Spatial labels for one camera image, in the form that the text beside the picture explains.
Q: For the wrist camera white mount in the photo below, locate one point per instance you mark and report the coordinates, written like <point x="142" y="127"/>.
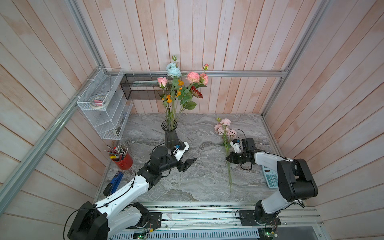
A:
<point x="237" y="146"/>
<point x="179" y="149"/>

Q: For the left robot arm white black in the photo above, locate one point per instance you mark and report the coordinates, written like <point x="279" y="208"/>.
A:
<point x="117" y="212"/>

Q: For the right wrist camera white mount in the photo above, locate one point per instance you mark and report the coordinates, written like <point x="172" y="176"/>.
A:
<point x="237" y="146"/>

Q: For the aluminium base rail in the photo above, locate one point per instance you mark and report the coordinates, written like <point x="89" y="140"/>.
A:
<point x="226" y="215"/>

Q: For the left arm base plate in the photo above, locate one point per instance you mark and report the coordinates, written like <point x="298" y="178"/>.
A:
<point x="149" y="220"/>

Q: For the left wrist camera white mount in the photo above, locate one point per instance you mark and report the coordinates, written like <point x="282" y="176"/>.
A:
<point x="179" y="149"/>

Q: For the tape roll on shelf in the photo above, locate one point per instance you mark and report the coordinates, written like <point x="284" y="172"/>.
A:
<point x="99" y="102"/>

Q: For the red pen cup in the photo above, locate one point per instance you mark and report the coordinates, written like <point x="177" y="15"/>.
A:
<point x="120" y="156"/>

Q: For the blue stapler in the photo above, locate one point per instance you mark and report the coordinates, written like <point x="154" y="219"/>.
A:
<point x="113" y="184"/>

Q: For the white wire mesh shelf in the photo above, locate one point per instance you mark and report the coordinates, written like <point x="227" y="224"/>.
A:
<point x="111" y="121"/>

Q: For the pink rose bud stem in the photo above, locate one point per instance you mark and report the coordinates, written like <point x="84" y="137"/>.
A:
<point x="163" y="84"/>

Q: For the black mesh wall shelf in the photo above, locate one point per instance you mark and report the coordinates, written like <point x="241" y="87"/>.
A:
<point x="141" y="87"/>

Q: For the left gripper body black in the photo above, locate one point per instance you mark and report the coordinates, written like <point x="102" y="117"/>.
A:
<point x="179" y="165"/>

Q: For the mixed bouquet remaining flowers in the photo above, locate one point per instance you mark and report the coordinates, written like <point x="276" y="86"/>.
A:
<point x="184" y="88"/>

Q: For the pink peony stem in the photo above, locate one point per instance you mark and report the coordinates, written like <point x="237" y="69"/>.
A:
<point x="230" y="177"/>
<point x="227" y="135"/>

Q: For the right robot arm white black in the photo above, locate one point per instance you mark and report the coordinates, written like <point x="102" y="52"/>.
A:
<point x="294" y="180"/>

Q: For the dark glass vase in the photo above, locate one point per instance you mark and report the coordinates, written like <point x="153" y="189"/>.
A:
<point x="171" y="136"/>

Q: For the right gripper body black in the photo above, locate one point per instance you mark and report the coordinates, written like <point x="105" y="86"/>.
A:
<point x="239" y="157"/>

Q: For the light blue calculator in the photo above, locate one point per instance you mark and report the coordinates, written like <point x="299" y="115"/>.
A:
<point x="271" y="178"/>

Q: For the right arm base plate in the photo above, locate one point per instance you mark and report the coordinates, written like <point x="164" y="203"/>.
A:
<point x="254" y="218"/>

